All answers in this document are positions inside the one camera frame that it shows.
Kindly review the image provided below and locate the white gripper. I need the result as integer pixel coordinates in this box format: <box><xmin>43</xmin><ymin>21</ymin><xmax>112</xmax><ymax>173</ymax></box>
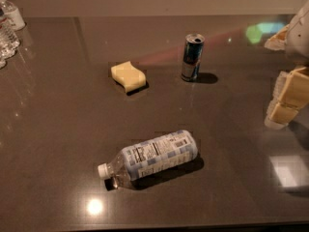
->
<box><xmin>265</xmin><ymin>1</ymin><xmax>309</xmax><ymax>130</ymax></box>

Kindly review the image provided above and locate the blue label plastic bottle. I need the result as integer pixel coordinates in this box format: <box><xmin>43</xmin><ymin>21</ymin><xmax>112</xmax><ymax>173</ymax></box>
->
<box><xmin>98</xmin><ymin>130</ymin><xmax>198</xmax><ymax>189</ymax></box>

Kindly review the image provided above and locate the redbull can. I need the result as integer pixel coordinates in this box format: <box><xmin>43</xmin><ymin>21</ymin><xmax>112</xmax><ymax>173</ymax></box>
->
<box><xmin>182</xmin><ymin>34</ymin><xmax>205</xmax><ymax>82</ymax></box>

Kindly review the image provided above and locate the clear water bottle white label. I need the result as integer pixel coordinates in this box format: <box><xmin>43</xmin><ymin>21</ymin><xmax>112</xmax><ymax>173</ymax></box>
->
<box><xmin>0</xmin><ymin>0</ymin><xmax>26</xmax><ymax>31</ymax></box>

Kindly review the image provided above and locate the yellow sponge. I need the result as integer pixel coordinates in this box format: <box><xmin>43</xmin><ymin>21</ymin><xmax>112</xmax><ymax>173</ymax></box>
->
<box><xmin>111</xmin><ymin>61</ymin><xmax>146</xmax><ymax>93</ymax></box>

